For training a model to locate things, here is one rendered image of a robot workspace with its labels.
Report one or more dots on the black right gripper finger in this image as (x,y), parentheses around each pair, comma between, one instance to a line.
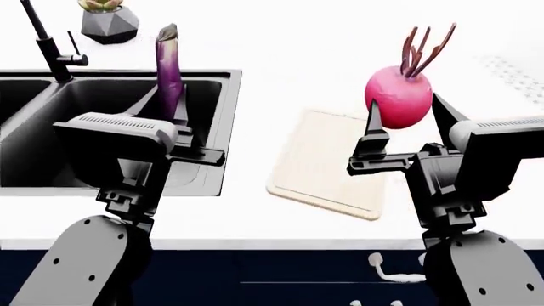
(375,130)
(446,118)

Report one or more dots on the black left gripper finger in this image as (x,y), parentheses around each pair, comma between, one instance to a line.
(189,121)
(142,103)

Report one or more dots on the purple eggplant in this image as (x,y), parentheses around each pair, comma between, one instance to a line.
(169,76)

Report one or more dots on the pink radish with red stems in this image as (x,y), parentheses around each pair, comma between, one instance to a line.
(399,95)

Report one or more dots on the cream cutting board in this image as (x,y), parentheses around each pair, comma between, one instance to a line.
(323,165)

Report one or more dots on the black double basin sink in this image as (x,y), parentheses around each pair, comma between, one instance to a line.
(38,102)

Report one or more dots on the grey faceted plant pot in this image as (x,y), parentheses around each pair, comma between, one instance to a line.
(109,27)

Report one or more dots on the black kitchen faucet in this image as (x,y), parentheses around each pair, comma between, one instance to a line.
(50,51)

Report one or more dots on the green pink succulent plant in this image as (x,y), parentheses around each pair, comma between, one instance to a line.
(101,4)

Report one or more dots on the small white cabinet knob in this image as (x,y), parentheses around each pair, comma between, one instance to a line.
(396,303)
(356,303)

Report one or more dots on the navy cabinet front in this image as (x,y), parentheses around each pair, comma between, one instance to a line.
(255,280)

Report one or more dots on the grey left gripper camera box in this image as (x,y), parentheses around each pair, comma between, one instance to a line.
(115,137)

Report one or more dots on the grey gripper camera box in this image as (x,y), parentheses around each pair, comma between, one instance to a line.
(501,150)
(115,137)

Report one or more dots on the grey right gripper camera box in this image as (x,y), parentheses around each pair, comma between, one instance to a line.
(501,150)

